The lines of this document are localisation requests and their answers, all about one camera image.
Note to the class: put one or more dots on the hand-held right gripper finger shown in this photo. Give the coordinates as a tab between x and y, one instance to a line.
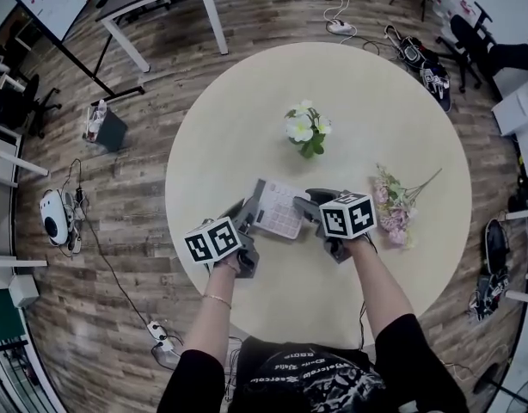
324	195
310	211

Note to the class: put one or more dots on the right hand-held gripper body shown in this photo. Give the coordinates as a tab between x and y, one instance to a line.
348	215

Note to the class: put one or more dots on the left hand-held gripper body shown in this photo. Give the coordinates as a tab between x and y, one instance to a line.
212	241

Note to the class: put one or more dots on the white calculator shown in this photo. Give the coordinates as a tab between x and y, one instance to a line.
277	213

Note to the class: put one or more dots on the person's left forearm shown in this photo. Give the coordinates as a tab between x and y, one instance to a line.
216	321

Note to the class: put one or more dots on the person's right forearm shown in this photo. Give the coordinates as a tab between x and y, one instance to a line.
380	291

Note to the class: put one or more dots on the pink flower bouquet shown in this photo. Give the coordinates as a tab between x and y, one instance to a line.
395	213

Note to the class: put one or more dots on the white flower plant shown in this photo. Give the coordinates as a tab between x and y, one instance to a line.
305	129

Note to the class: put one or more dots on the white power strip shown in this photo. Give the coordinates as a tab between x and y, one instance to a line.
339	26
158	331

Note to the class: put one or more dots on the dark grey trash bin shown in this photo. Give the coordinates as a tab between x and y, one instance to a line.
111	129

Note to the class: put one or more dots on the black and white bag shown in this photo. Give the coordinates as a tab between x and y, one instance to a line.
494	269
423	63

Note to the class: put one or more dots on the white dome-shaped device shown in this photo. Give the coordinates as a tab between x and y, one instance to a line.
53	220

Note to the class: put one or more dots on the black printed t-shirt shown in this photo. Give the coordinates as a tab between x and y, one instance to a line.
311	377

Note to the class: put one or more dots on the small grey box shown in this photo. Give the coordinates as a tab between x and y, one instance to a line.
23	291

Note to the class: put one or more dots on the white low cabinet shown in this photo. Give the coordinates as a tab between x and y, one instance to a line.
517	106

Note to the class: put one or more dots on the black office chair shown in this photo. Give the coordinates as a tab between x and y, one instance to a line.
468	37
14	101

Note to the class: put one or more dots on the dark green cabinet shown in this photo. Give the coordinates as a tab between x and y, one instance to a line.
4	316

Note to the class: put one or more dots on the white frame wooden shelf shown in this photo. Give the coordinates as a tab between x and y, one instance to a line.
1	213

